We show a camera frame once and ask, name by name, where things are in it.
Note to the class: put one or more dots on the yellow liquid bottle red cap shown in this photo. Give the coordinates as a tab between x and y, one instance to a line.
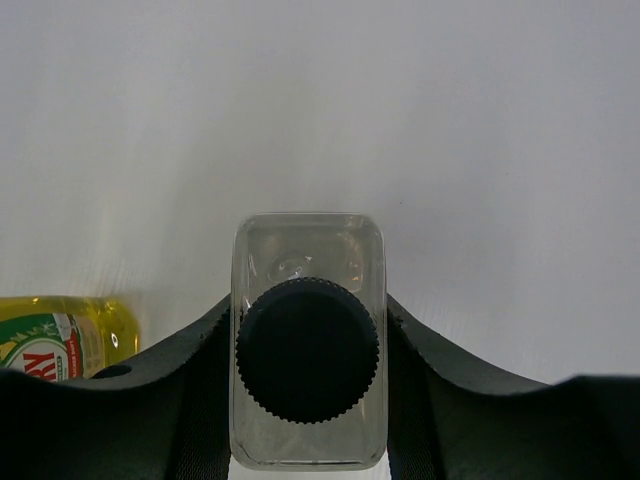
57	338

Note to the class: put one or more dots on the clear square bottle dark cap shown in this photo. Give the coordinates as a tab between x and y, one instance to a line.
308	382

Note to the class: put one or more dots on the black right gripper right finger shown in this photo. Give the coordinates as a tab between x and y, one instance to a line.
453	415

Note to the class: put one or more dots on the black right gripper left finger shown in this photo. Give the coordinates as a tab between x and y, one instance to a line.
162	414

